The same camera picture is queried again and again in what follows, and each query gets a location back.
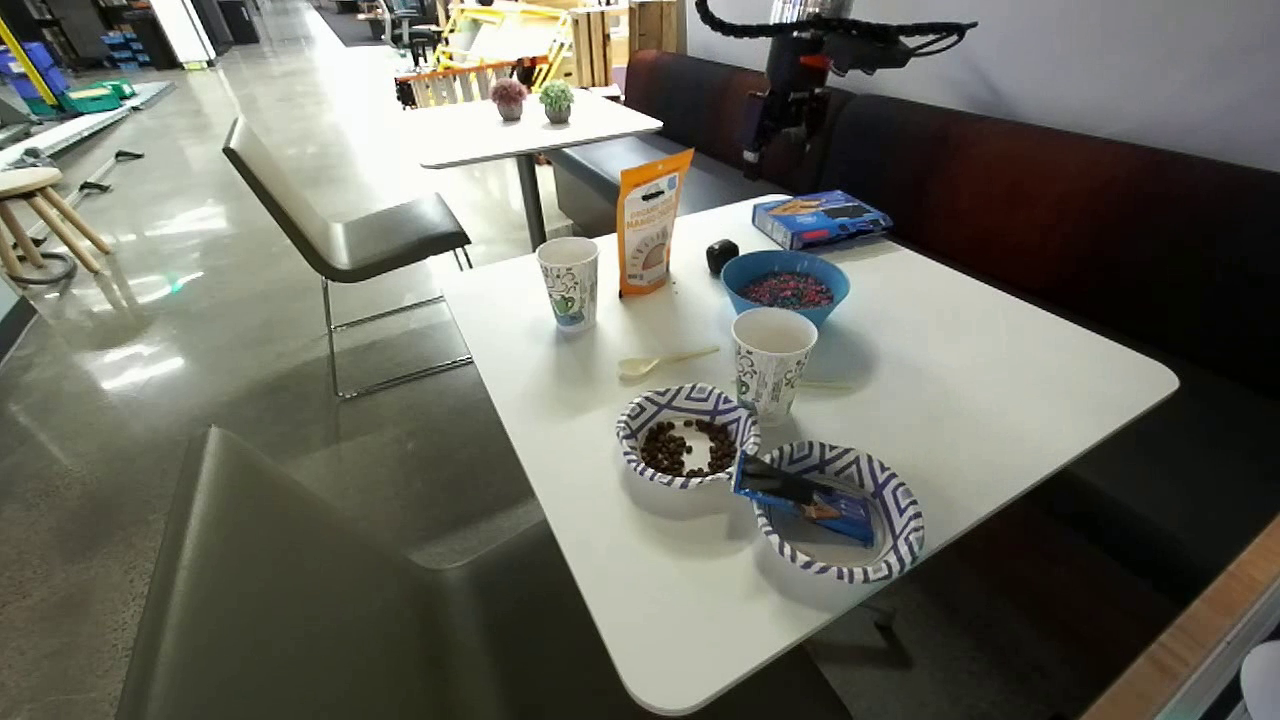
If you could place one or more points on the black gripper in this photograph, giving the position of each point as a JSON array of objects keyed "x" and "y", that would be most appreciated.
[{"x": 799, "y": 74}]

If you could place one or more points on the small black object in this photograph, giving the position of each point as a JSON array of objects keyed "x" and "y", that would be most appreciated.
[{"x": 719, "y": 255}]

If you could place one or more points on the blue plastic bowl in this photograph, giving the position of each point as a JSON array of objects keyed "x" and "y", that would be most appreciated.
[{"x": 792, "y": 281}]

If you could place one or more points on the patterned paper bowl with snacks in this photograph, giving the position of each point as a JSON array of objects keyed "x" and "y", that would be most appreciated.
[{"x": 681, "y": 443}]

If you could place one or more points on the blue cardboard box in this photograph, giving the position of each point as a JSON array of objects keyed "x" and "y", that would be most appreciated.
[{"x": 817, "y": 221}]

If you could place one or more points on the orange snack pouch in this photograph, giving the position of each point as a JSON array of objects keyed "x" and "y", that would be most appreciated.
[{"x": 644, "y": 221}]

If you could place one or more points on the paper cup near plates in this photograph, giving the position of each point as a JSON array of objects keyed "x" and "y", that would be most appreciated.
[{"x": 770, "y": 349}]

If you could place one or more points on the green potted ornament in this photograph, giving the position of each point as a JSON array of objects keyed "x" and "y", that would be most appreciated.
[{"x": 557, "y": 101}]

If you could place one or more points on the paper cup near pouch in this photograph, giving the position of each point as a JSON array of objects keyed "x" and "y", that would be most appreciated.
[{"x": 569, "y": 281}]

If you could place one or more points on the white plastic spoon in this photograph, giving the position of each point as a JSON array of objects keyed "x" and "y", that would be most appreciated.
[{"x": 644, "y": 365}]

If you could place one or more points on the purple potted ornament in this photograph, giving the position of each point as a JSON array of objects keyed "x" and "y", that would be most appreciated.
[{"x": 511, "y": 97}]

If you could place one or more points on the dark blue candy wrapper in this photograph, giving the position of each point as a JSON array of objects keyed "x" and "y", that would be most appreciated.
[{"x": 833, "y": 509}]

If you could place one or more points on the grey chair far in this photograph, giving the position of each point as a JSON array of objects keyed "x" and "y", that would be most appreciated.
[{"x": 351, "y": 249}]

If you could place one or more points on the patterned paper plate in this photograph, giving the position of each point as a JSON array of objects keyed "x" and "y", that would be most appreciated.
[{"x": 897, "y": 519}]

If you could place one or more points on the dark bench seat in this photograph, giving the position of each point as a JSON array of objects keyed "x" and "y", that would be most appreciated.
[{"x": 1158, "y": 249}]

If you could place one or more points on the grey chair near table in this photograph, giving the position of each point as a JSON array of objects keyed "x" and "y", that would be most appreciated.
[{"x": 269, "y": 606}]

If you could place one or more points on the wooden stool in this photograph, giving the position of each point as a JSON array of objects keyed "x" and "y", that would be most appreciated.
[{"x": 47, "y": 242}]

